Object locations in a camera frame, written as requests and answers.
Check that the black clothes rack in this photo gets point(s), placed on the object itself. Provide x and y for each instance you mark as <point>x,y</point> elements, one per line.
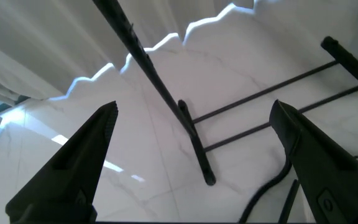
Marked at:
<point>141,56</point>

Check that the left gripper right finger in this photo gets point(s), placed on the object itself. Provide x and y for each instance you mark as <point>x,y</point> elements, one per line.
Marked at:
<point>331,186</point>

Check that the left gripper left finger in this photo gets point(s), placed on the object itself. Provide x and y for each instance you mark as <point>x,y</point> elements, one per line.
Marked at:
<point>64,186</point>

